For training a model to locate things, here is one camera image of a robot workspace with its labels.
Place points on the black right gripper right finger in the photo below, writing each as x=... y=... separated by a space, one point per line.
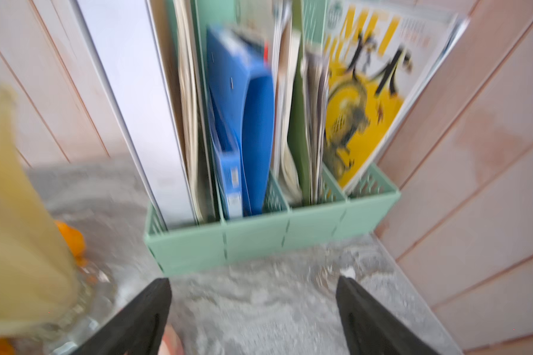
x=369 y=328

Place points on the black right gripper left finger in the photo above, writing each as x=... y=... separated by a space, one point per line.
x=138 y=328

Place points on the orange marigold flower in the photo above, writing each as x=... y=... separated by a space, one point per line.
x=75 y=241

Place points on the mint green file organizer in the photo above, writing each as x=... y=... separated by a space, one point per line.
x=280 y=228

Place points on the yellow ruffled vase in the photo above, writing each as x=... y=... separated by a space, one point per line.
x=38 y=276

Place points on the blue folder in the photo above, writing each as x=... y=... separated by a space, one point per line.
x=242 y=86

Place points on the yellow cover magazine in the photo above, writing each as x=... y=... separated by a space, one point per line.
x=382 y=55

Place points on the white binder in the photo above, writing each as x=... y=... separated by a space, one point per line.
x=124 y=38

